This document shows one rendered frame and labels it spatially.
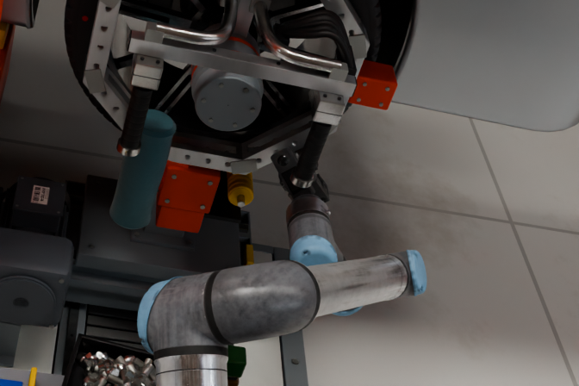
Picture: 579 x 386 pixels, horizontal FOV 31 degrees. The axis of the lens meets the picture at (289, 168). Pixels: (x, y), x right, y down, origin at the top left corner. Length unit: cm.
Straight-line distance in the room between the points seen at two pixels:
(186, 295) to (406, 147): 214
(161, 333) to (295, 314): 21
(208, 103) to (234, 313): 55
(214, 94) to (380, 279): 47
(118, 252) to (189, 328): 95
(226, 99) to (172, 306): 52
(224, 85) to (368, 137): 171
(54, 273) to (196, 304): 66
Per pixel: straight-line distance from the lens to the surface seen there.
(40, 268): 221
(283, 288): 159
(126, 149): 196
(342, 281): 177
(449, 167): 367
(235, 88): 198
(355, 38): 211
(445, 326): 304
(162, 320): 163
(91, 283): 254
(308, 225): 208
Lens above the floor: 195
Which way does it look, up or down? 36 degrees down
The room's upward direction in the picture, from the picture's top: 20 degrees clockwise
